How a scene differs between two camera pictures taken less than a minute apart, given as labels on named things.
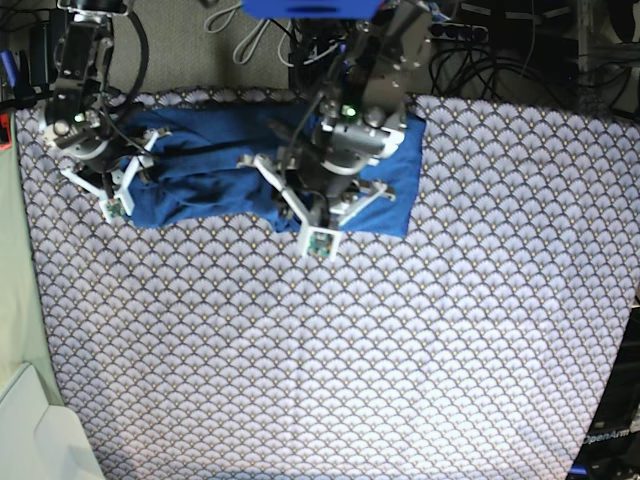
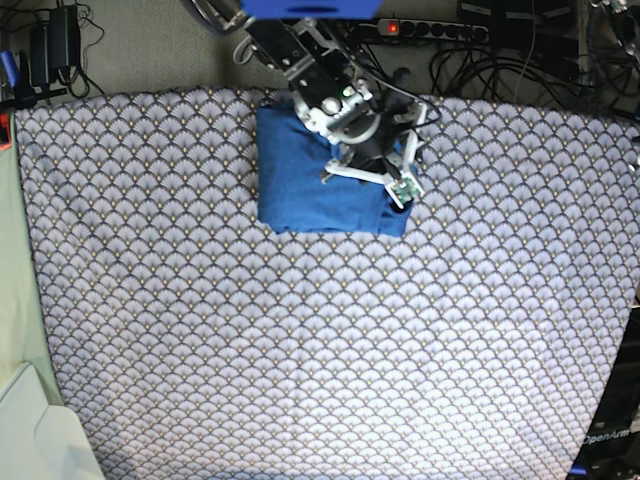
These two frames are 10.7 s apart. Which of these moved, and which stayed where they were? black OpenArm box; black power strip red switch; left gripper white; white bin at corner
Moved: left gripper white
Stayed: black power strip red switch; white bin at corner; black OpenArm box
